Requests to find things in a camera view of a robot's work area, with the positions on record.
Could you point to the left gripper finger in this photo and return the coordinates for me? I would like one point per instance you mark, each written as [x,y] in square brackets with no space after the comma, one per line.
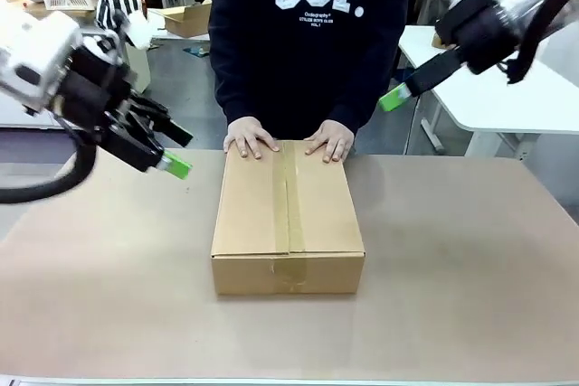
[163,121]
[135,146]

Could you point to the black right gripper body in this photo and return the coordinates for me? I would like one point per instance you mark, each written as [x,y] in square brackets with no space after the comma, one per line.
[484,29]

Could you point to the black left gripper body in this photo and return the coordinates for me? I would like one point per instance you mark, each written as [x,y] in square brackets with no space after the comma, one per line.
[90,92]

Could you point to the large brown cardboard box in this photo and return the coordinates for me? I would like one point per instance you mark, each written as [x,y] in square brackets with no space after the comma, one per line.
[253,223]

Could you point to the person's left forearm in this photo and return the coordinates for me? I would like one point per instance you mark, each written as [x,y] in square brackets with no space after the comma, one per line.
[357,106]

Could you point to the person's right forearm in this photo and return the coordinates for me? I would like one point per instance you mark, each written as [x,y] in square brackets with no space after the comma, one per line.
[230,96]

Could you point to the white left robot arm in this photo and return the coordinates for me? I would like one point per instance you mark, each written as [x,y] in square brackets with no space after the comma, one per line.
[36,56]

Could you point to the small open cardboard box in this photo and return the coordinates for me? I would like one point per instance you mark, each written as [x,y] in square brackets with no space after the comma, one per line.
[187,22]

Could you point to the person's right hand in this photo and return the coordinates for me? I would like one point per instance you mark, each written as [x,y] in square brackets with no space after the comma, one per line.
[249,135]

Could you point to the person's left hand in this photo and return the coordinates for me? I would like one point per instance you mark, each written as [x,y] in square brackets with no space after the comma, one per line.
[337,139]

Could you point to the white folding table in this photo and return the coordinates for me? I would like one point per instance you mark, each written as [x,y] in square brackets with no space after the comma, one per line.
[158,34]

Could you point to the person in dark sweater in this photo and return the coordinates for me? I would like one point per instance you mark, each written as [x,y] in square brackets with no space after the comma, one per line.
[271,65]

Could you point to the brown packing tape strip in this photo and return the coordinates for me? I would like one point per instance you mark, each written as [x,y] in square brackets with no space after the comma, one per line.
[289,205]

